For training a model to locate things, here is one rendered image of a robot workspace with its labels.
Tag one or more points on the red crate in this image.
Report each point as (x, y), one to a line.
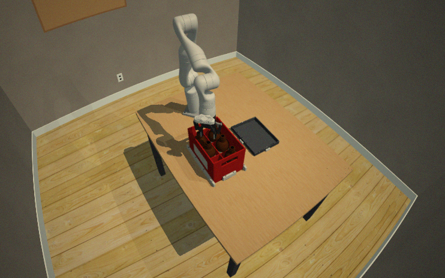
(217, 167)

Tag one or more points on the brown bottle with white label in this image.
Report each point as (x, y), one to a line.
(209, 148)

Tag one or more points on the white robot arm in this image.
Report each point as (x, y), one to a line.
(192, 60)

